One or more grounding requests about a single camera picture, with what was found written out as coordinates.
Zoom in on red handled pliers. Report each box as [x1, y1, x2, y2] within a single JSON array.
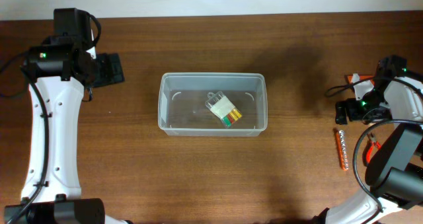
[[363, 133, 381, 167]]

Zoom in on orange scraper with wooden handle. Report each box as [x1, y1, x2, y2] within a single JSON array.
[[346, 73, 375, 85]]

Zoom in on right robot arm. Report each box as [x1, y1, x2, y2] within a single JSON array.
[[311, 55, 422, 224]]

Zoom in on left black cable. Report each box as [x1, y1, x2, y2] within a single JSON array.
[[0, 12, 102, 224]]

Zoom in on black cable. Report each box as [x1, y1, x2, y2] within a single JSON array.
[[325, 75, 423, 224], [0, 12, 102, 224]]

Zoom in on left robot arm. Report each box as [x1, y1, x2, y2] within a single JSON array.
[[4, 8, 124, 223]]

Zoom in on clear case of coloured bits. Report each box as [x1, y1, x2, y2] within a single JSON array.
[[205, 91, 243, 128]]

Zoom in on clear plastic storage container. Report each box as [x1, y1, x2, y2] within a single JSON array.
[[158, 72, 268, 137]]

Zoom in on right black cable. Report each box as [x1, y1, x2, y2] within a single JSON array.
[[325, 75, 423, 224]]

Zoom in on orange rail of sockets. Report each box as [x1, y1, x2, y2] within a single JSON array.
[[334, 130, 349, 171]]

